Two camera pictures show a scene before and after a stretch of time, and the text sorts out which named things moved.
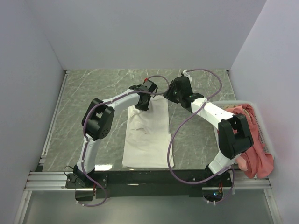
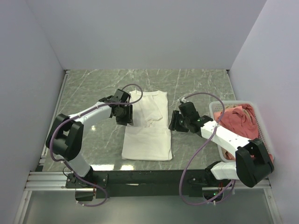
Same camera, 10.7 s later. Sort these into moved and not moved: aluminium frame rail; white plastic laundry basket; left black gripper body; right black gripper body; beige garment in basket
Moved: left black gripper body; right black gripper body
Not moved: beige garment in basket; white plastic laundry basket; aluminium frame rail
